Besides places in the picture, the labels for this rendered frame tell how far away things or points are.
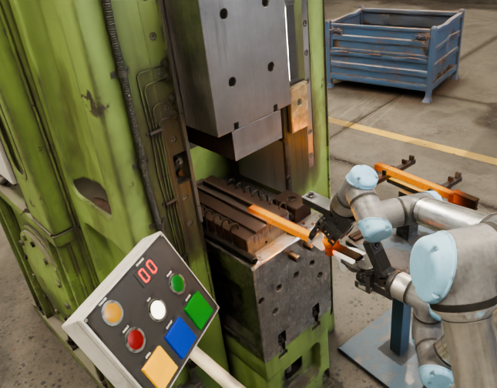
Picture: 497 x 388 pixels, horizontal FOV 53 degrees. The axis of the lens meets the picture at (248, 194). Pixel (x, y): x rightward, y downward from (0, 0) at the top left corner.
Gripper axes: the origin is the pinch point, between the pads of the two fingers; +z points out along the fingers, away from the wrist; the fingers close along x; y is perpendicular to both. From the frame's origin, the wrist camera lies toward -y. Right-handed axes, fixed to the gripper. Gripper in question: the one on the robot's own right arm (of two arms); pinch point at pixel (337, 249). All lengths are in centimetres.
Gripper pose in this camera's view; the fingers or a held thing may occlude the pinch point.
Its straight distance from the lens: 153.3
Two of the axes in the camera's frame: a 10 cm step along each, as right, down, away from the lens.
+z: -6.8, -3.1, 6.7
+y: 1.2, 8.5, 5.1
